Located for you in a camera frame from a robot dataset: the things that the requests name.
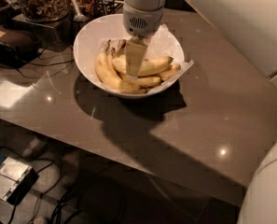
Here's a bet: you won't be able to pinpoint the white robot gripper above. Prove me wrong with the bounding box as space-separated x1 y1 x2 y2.
123 2 163 79

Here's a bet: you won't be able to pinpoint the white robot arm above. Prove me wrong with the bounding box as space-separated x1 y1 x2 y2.
123 0 277 224

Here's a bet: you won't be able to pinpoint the white paper bowl liner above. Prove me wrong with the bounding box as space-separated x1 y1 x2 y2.
98 25 194 97

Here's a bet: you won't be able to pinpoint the right small yellow banana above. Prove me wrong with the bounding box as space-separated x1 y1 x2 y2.
159 64 181 81

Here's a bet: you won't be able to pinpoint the white ceramic bowl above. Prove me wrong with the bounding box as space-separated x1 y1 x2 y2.
74 14 185 99

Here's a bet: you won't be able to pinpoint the metal scoop spoon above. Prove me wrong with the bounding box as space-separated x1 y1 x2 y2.
71 0 88 22

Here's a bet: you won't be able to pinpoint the glass jar of nuts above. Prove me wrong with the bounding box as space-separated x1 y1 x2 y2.
18 0 69 22

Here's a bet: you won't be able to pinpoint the black electronic device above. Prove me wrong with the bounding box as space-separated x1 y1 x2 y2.
0 26 42 68

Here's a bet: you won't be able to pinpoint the silver metal box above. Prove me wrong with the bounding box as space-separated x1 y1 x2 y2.
0 157 39 205

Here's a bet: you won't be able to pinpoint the black wire basket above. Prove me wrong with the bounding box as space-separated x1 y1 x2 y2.
95 0 123 17

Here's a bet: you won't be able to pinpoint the black cable on table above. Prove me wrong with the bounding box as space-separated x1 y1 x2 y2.
16 40 76 80

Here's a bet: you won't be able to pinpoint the black floor cables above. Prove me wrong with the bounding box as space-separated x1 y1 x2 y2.
0 147 92 224

